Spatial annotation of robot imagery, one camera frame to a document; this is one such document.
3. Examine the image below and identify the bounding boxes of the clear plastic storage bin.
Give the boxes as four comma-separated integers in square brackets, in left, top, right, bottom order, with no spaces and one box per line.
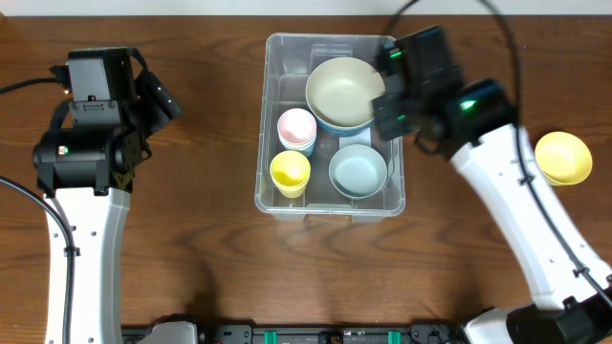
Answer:
[254,32,405,222]

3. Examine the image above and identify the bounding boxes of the yellow bowl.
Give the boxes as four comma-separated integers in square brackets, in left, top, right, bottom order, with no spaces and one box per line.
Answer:
[535,131,593,186]

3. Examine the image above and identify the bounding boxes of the blue plastic cup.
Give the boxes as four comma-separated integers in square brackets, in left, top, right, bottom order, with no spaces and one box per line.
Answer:
[284,142,315,158]

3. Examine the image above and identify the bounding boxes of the pink plastic cup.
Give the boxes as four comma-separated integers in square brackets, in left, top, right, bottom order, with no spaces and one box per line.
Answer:
[277,108,317,144]

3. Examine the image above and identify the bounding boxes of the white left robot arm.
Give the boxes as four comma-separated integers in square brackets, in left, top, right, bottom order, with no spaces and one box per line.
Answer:
[33,47,182,343]

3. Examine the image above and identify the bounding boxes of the blue bowl under beige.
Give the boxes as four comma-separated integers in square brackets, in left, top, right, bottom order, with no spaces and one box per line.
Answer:
[309,107,374,137]

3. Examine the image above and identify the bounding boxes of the cream beige bowl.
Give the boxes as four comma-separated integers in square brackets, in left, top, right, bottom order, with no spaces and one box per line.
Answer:
[305,57,385,127]

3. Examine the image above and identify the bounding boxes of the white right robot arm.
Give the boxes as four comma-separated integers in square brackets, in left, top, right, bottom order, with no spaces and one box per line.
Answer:
[373,72,611,343]

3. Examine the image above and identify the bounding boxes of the grey bowl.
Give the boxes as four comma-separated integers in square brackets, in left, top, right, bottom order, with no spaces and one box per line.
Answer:
[329,144,387,199]

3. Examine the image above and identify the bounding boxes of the cream white cup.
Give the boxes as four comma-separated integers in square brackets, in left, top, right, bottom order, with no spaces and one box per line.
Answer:
[279,137,317,151]

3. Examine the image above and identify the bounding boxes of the yellow cup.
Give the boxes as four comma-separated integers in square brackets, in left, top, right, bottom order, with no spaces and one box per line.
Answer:
[270,151,311,199]

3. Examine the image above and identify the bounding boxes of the white label in bin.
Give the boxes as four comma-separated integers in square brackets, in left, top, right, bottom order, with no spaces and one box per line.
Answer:
[339,128,371,148]

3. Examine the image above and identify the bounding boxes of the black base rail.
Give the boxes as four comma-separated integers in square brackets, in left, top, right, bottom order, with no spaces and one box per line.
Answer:
[121,314,469,344]

